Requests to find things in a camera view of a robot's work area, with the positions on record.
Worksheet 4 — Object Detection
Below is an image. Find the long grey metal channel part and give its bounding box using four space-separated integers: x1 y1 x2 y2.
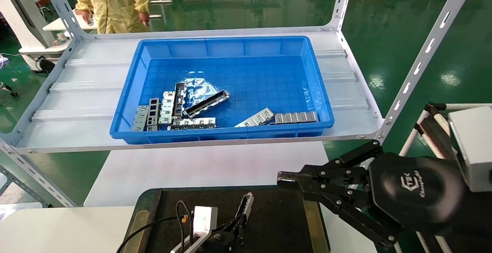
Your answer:
235 192 254 223

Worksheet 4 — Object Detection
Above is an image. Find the black container tray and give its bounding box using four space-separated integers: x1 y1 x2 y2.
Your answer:
119 185 330 253

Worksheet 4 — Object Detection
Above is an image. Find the light grey slotted metal part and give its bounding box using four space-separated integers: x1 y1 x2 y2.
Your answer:
235 108 274 127

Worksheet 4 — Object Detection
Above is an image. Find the silver foil bag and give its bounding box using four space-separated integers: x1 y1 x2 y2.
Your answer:
184 78 222 106

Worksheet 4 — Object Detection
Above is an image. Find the grey ribbed metal strip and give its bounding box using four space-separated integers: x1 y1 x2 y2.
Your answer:
274 111 318 125

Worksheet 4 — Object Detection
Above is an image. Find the white work table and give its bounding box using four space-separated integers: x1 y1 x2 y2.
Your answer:
43 12 93 31

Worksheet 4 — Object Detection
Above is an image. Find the grey slotted metal strip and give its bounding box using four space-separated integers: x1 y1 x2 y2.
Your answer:
131 105 150 131

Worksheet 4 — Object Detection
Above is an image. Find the white slotted metal strip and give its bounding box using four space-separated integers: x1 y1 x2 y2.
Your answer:
158 91 176 125

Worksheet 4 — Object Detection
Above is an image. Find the blue plastic bin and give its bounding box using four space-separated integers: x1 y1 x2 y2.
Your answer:
109 36 335 145

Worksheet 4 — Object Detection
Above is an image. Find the person in yellow coat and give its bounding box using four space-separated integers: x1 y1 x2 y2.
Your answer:
72 0 151 35

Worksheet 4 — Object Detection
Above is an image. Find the dark grey windowed strip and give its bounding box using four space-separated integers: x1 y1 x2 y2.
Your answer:
147 98 160 131

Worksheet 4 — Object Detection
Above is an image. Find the white tube cart frame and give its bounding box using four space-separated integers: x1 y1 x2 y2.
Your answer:
400 103 492 253

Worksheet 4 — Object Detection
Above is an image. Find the white machine stand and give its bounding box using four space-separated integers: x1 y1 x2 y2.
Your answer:
0 0 73 73

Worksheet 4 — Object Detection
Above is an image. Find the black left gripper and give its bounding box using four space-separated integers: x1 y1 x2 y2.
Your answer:
199 211 248 253

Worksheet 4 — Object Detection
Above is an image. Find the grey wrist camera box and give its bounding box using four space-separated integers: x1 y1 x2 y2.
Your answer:
171 206 219 253
449 106 492 192

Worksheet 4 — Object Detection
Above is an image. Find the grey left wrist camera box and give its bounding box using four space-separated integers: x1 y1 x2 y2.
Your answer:
171 206 219 253

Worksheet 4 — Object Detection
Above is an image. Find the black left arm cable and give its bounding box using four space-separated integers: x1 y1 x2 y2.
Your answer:
115 200 193 253

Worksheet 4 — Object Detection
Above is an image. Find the dark narrow metal strip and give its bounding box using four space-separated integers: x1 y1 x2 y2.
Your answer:
173 82 188 120

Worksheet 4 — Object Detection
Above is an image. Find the silver clip metal strip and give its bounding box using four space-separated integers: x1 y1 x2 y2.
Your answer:
168 117 217 130

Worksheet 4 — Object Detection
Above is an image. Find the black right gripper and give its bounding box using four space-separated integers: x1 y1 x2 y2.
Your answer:
277 140 467 249

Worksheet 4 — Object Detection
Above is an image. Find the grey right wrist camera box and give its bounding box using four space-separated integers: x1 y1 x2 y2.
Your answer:
449 106 492 192

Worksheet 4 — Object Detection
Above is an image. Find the white metal shelf rack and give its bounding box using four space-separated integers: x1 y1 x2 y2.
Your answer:
0 0 482 208

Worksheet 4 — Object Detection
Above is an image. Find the grey metal connector housing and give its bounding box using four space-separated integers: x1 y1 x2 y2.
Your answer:
183 90 230 118

